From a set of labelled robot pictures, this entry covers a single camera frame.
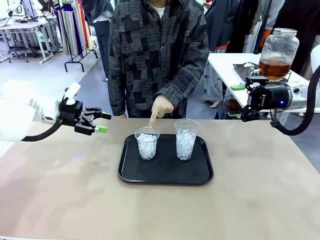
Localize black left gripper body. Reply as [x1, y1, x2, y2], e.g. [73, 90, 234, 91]
[59, 100, 84, 126]

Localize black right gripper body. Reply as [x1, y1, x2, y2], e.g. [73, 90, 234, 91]
[254, 84, 292, 111]

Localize short clear iced cup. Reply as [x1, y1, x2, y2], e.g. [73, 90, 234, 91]
[134, 126, 161, 161]

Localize person's right forearm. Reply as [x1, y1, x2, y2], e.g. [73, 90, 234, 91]
[107, 62, 129, 117]

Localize person's left forearm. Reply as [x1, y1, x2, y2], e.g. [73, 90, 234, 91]
[154, 53, 210, 111]

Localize plastic cup with brown tea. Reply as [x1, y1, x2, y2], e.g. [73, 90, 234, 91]
[224, 93, 242, 114]

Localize tall clear iced cup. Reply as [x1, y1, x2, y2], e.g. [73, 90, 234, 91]
[173, 118, 201, 162]

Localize person's left hand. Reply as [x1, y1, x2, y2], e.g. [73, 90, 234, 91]
[149, 96, 175, 130]

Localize dark metal drip tray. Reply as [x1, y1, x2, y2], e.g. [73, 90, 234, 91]
[232, 62, 262, 84]

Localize glass tea dispenser jar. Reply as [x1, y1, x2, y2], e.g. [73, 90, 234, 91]
[248, 27, 300, 82]

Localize black clothes rack stand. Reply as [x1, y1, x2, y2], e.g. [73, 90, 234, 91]
[64, 48, 99, 73]

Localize bystander in dark coat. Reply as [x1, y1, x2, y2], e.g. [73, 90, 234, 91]
[203, 0, 252, 54]

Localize bystander in grey top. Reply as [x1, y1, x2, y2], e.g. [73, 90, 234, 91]
[250, 0, 286, 48]

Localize mannequin with dark trousers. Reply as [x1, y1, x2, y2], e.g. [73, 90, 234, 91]
[81, 0, 115, 81]

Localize black low bench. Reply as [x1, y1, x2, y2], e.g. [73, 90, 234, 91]
[8, 46, 38, 60]

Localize hanging colourful fabrics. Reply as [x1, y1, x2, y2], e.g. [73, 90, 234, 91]
[53, 0, 93, 57]

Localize person in grey patchwork jacket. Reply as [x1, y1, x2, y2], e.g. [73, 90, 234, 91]
[107, 0, 210, 120]

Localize black plastic serving tray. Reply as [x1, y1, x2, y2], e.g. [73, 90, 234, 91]
[117, 133, 215, 186]

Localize white background work table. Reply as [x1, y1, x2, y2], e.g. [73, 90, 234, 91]
[0, 16, 63, 65]

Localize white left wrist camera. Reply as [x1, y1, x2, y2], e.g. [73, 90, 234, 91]
[62, 82, 82, 105]

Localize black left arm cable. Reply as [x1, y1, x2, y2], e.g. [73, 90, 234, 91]
[21, 119, 63, 143]

